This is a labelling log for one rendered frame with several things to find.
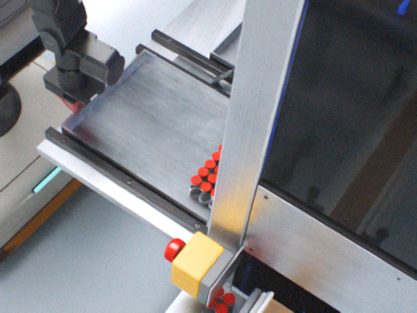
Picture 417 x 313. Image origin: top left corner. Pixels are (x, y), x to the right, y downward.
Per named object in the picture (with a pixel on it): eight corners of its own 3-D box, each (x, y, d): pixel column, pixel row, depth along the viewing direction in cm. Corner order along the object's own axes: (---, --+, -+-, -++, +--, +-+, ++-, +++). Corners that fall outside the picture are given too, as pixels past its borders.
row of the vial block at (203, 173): (247, 139, 141) (250, 125, 138) (195, 199, 132) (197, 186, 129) (238, 134, 142) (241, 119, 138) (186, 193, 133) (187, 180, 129)
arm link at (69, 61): (64, 19, 125) (44, 38, 122) (97, 34, 123) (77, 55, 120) (68, 47, 130) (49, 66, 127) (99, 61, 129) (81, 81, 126)
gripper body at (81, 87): (84, 109, 130) (81, 82, 124) (42, 83, 133) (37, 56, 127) (107, 88, 134) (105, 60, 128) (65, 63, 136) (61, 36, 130)
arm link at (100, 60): (67, -8, 119) (37, 28, 116) (124, 18, 117) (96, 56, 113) (79, 36, 130) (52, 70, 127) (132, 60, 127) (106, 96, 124)
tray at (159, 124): (278, 139, 142) (281, 128, 140) (204, 229, 129) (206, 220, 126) (144, 60, 151) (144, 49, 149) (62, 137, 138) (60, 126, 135)
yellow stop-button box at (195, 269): (230, 273, 116) (235, 253, 110) (206, 307, 112) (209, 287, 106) (193, 248, 118) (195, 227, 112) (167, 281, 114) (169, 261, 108)
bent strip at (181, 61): (232, 87, 149) (234, 68, 144) (223, 95, 148) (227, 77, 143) (178, 55, 153) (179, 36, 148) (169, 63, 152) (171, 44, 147)
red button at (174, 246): (193, 255, 115) (195, 243, 112) (179, 273, 113) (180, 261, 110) (174, 242, 116) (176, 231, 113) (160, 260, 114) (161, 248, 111)
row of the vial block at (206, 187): (257, 145, 141) (260, 131, 137) (205, 206, 132) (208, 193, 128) (247, 139, 141) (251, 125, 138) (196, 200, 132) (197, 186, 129)
